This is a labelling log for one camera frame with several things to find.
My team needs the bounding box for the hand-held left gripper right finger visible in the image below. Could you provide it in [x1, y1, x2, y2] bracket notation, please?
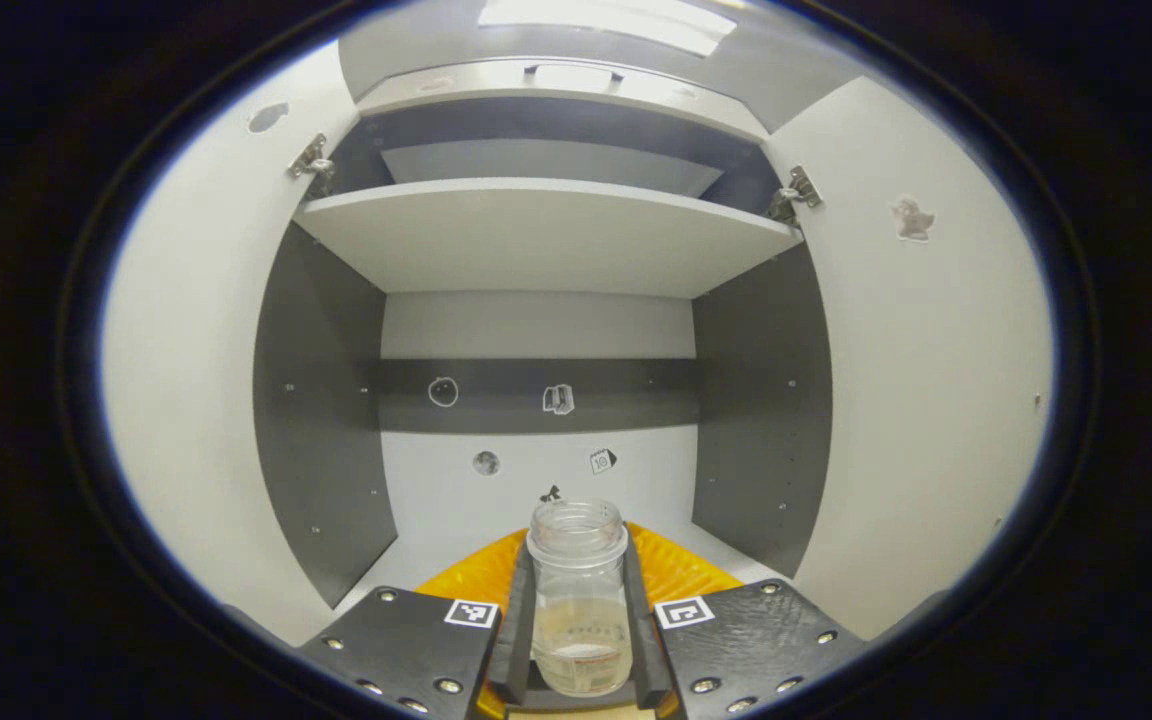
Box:
[621, 522, 872, 720]

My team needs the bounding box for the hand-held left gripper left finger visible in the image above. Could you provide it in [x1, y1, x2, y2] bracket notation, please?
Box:
[298, 528, 539, 720]

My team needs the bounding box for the clear glass bottle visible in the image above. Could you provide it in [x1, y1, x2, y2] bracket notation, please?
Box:
[526, 498, 634, 698]

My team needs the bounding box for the grey cabinet door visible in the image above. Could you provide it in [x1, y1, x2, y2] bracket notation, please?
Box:
[764, 75, 1055, 641]
[101, 40, 362, 649]

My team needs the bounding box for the grey cabinet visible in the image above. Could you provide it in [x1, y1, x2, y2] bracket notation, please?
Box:
[254, 55, 834, 626]

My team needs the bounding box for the ceiling light panel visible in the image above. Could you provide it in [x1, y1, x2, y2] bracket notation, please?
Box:
[476, 0, 737, 56]

